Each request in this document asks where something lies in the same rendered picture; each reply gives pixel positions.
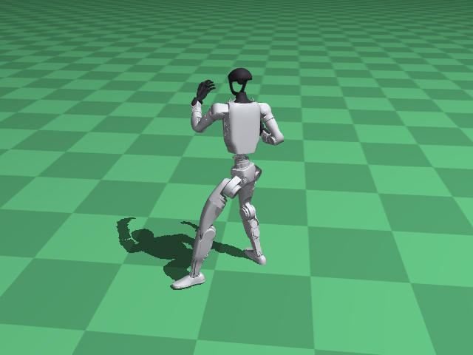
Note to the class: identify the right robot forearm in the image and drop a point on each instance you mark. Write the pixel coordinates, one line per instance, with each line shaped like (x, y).
(265, 137)

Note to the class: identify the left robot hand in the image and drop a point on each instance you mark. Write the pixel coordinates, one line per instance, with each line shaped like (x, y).
(202, 91)

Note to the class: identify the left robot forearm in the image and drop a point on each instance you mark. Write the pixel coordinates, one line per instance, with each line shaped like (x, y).
(196, 113)

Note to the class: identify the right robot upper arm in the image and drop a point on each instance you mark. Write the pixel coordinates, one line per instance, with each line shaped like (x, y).
(271, 124)

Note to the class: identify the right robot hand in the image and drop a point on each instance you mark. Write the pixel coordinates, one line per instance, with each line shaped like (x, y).
(262, 128)

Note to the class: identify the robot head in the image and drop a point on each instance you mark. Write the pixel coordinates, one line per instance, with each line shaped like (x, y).
(241, 75)

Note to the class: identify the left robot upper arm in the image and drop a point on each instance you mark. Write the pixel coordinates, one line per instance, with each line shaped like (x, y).
(217, 111)

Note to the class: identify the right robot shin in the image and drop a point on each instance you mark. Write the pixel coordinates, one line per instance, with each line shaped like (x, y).
(252, 230)

